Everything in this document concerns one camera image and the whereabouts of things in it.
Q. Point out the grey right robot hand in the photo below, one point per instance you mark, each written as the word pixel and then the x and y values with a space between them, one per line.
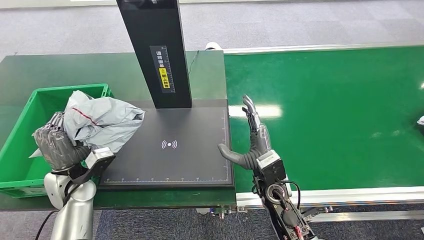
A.
pixel 260 139

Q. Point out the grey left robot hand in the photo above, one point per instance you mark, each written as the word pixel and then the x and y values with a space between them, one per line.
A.
pixel 54 145

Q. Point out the grey plastic mailer package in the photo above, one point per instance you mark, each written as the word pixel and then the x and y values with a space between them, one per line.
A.
pixel 102 122

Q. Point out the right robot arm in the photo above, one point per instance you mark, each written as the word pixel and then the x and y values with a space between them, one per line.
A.
pixel 281 212

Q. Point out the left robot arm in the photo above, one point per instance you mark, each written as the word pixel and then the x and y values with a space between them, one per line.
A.
pixel 74 212

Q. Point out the green conveyor belt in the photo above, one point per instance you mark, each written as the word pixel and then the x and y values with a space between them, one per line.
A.
pixel 331 116

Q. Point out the black inbound scanner machine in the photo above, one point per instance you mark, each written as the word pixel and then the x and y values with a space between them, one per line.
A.
pixel 172 155

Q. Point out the white package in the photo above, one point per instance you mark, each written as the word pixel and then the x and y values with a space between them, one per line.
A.
pixel 421 121

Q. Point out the green plastic crate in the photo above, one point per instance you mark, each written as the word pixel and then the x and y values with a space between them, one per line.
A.
pixel 20 132

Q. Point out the yellow warning sticker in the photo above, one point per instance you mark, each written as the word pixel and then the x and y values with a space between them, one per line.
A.
pixel 164 78

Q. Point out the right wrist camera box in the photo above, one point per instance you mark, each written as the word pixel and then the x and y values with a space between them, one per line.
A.
pixel 270 164

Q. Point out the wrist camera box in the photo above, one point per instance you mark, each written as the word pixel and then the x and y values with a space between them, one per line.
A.
pixel 270 164
pixel 99 157

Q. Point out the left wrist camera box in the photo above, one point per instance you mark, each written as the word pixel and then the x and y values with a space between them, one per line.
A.
pixel 99 157

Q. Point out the aluminium conveyor frame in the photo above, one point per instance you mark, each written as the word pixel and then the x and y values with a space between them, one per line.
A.
pixel 348 195

